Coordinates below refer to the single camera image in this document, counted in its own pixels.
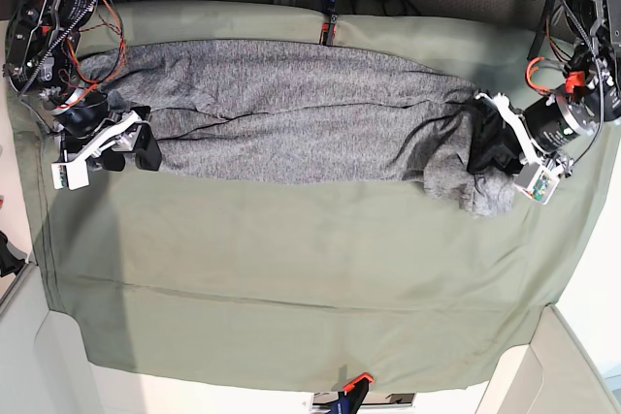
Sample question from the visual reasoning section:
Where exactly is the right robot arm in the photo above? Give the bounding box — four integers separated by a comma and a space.
3, 0, 162, 175

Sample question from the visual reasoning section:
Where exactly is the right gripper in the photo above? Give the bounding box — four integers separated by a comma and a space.
52, 91, 162, 172

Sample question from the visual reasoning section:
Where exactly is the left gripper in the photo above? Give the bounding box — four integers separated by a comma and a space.
467, 86, 604, 175

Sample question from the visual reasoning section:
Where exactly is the grey heathered T-shirt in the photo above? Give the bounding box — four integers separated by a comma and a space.
103, 40, 514, 216

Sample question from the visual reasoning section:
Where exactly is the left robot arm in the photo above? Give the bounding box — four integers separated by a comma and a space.
468, 0, 620, 175

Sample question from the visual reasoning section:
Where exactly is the green table cloth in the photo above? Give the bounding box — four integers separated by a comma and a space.
4, 0, 613, 393

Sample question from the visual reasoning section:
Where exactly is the top centre blue clamp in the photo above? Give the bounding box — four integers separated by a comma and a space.
319, 0, 338, 47

